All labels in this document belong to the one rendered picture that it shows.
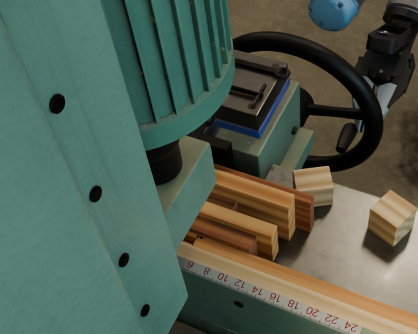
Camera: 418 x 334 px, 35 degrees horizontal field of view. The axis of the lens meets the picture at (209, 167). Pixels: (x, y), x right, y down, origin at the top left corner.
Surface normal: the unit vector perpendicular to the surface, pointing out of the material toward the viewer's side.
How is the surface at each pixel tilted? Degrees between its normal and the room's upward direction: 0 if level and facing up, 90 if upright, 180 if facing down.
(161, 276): 90
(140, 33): 90
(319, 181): 0
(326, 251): 0
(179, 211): 90
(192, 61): 90
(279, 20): 0
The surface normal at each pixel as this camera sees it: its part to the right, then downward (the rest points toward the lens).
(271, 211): -0.44, 0.73
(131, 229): 0.89, 0.29
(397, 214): -0.11, -0.61
